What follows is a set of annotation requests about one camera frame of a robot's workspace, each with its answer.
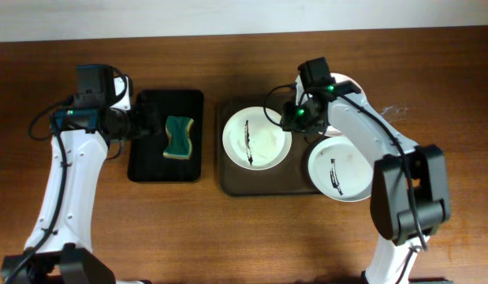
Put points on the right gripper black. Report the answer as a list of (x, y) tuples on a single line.
[(290, 119)]

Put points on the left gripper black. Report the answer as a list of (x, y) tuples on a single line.
[(147, 118)]

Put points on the green yellow sponge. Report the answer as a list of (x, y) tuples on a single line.
[(178, 134)]

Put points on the white plate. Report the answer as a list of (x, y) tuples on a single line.
[(331, 131), (252, 140), (338, 170)]

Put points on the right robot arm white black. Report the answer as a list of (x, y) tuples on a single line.
[(409, 188)]

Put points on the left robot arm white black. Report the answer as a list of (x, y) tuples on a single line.
[(82, 128)]

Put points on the black plastic tray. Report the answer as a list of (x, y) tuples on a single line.
[(146, 161)]

